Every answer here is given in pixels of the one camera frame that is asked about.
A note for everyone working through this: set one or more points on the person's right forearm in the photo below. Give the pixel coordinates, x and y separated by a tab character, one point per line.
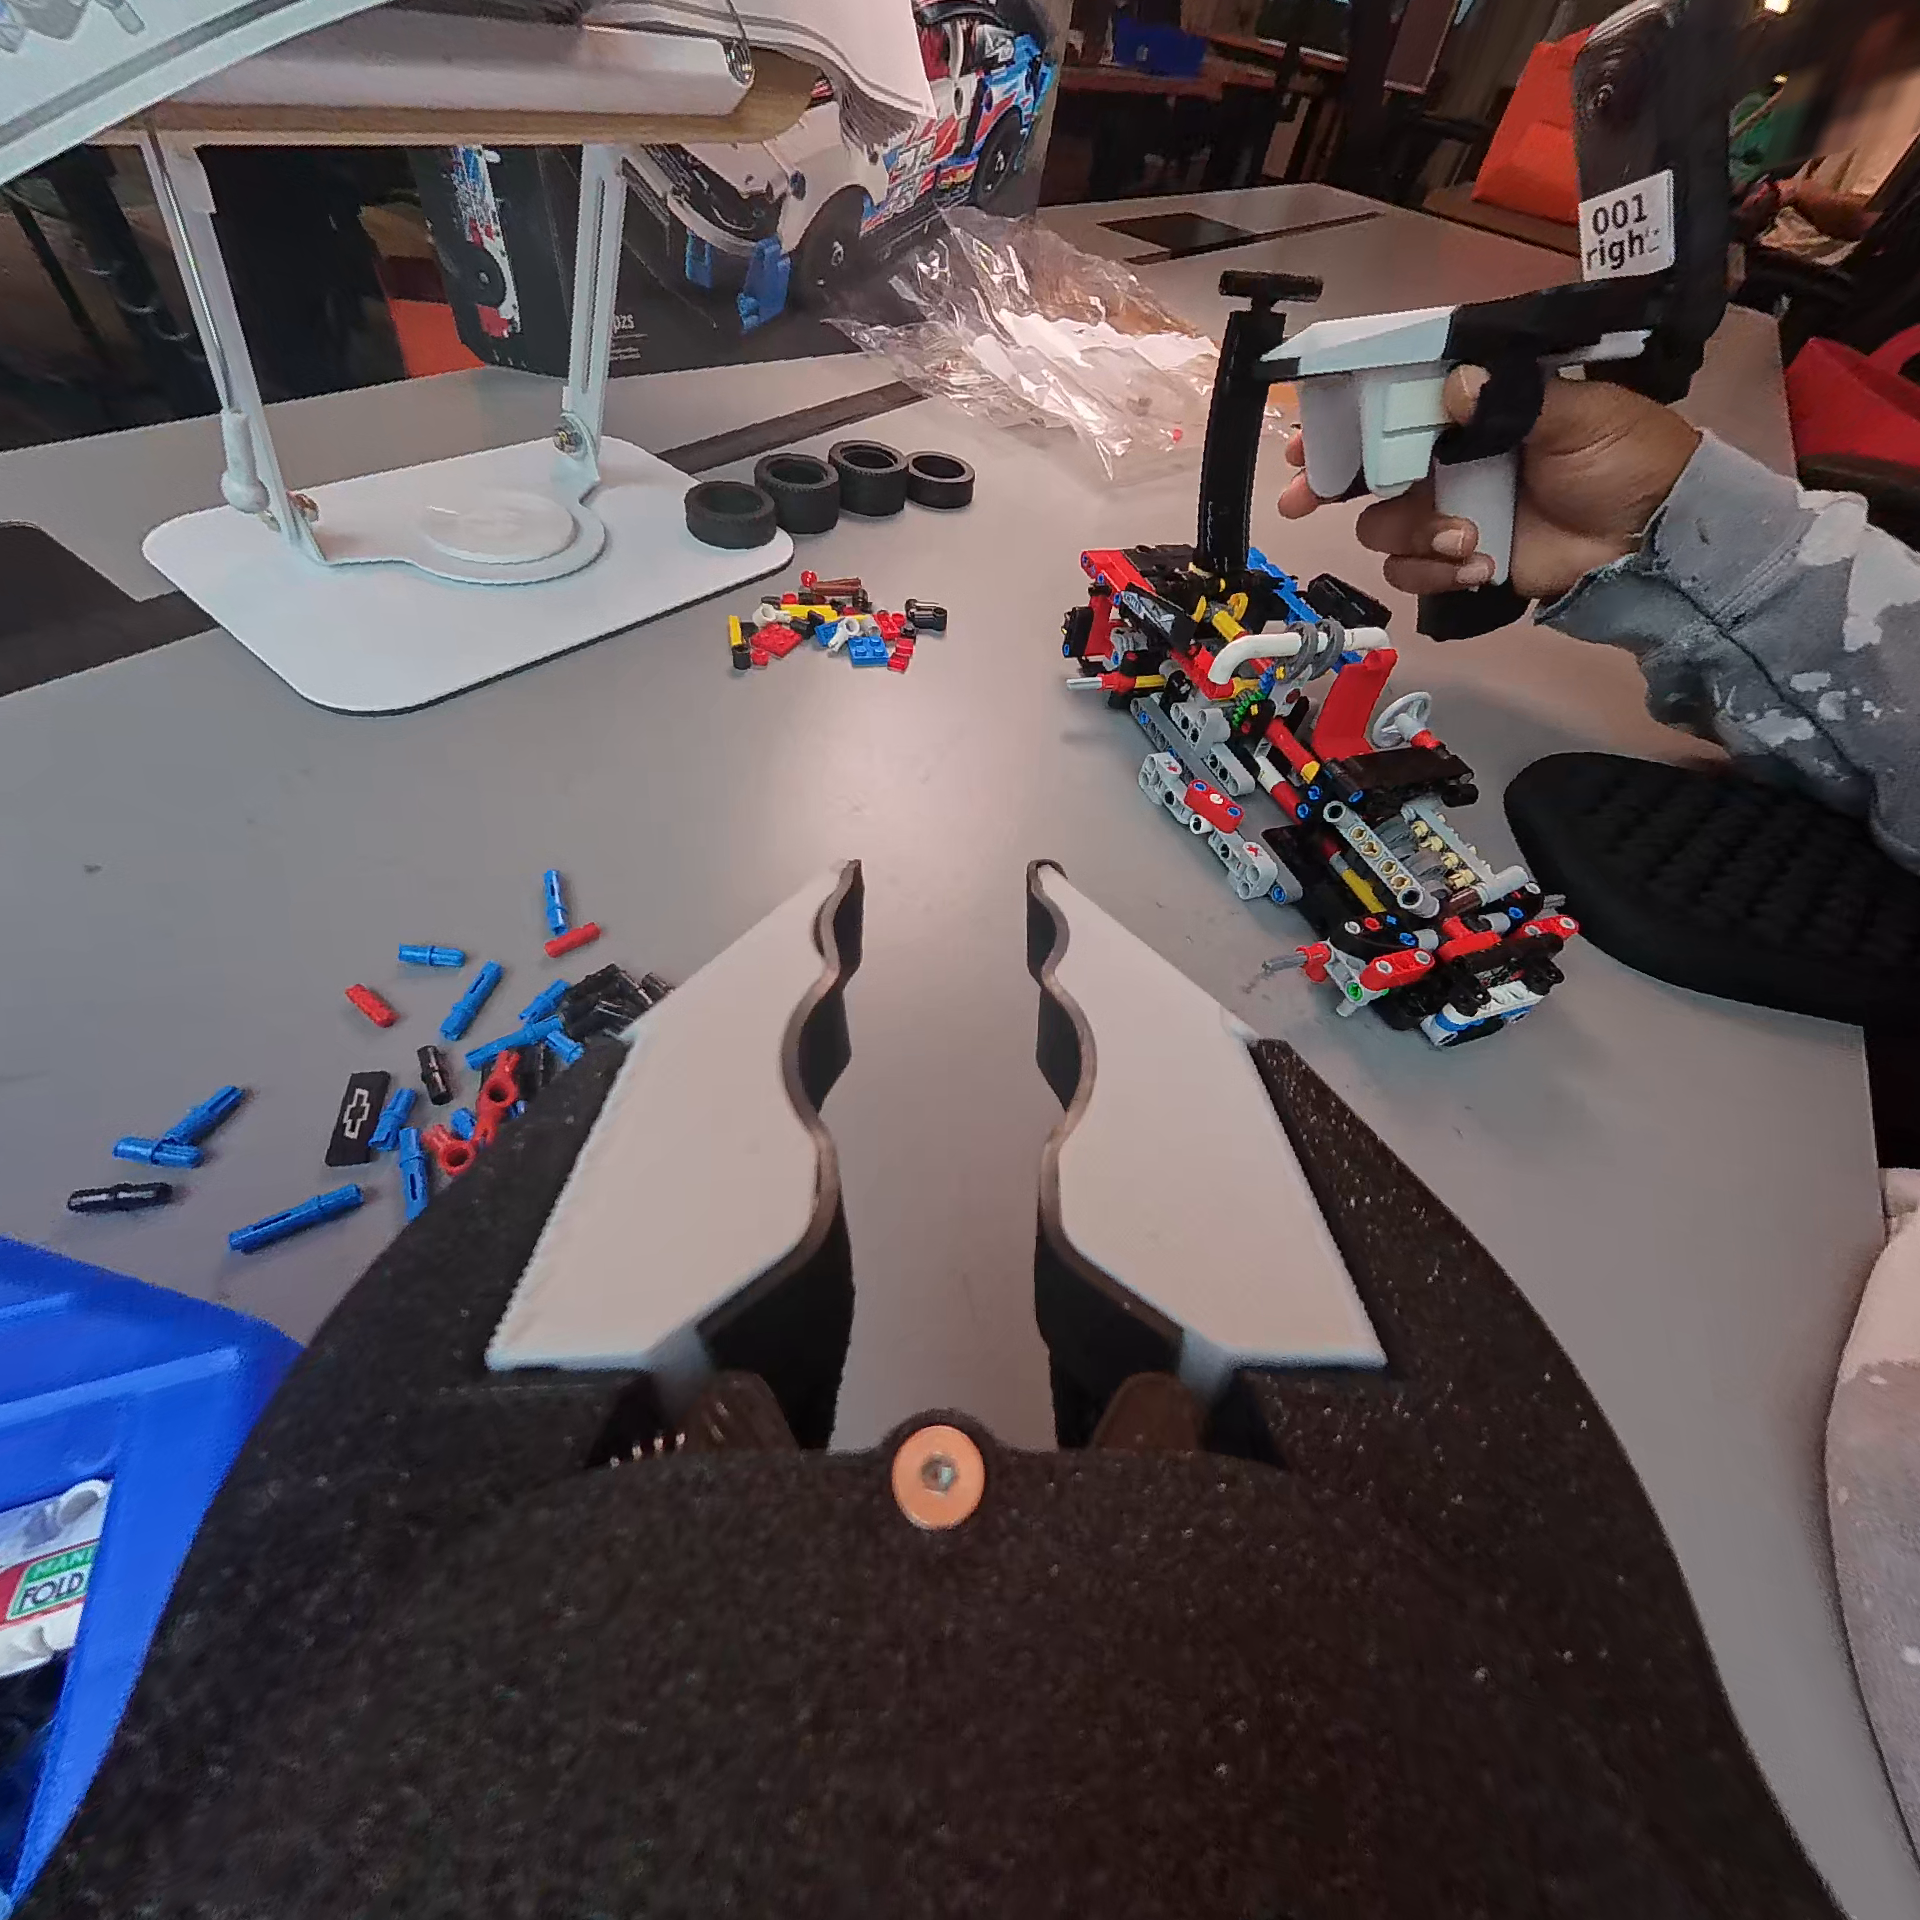
1785	644

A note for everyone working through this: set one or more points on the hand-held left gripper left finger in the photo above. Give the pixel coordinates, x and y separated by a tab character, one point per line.
691	1171

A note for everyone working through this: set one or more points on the pile of small colourful bricks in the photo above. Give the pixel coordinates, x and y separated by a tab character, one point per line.
862	647

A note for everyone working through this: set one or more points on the black toy car box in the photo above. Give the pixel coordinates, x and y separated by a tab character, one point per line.
902	166

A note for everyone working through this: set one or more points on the printed paper packet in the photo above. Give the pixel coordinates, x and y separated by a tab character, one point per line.
44	1575

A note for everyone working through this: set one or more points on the long black plastic panel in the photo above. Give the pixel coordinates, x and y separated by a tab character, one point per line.
1233	451

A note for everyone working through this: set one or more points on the clear plastic bag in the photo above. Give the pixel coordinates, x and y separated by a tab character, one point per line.
1050	345

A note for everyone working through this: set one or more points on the blue plastic bin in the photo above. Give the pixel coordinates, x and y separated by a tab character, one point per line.
120	1395

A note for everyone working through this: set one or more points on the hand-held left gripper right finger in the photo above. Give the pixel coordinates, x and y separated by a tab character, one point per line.
1184	1171

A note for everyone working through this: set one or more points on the black mesh pad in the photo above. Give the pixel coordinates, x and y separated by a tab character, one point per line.
1723	900

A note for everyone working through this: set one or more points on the black rubber tyre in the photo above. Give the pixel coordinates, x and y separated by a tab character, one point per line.
940	492
795	503
729	518
868	492

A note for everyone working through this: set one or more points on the person's right hand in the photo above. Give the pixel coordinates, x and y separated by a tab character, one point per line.
1588	481

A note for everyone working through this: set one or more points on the grey desk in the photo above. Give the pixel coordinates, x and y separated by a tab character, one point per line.
960	750

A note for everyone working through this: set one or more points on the person's pale clothing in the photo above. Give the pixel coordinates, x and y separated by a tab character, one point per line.
1881	1499

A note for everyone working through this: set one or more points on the brick-built toy car chassis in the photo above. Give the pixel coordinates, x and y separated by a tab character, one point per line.
1350	780

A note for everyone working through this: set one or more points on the red chair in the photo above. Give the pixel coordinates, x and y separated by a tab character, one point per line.
1867	399

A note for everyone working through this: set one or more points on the white metal book stand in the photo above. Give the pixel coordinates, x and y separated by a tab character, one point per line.
451	630

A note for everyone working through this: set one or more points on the orange chair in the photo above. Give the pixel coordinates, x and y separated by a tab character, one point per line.
1529	150

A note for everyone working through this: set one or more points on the pile of blue red pins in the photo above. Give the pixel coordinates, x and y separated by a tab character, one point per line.
473	998

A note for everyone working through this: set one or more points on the black emblem tile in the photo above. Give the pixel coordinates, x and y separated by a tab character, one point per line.
356	1119

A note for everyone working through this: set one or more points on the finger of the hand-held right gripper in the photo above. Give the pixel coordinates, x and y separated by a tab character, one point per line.
1372	339

